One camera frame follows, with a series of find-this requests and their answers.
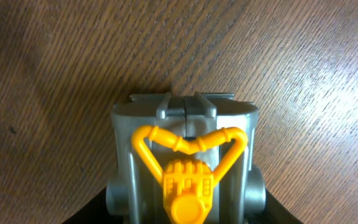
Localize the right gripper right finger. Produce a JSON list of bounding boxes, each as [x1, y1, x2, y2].
[[253, 190, 303, 224]]

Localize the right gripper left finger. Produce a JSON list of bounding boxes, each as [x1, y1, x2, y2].
[[62, 188, 111, 224]]

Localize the red fire truck yellow nozzle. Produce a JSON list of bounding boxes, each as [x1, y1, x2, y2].
[[105, 91, 267, 224]]

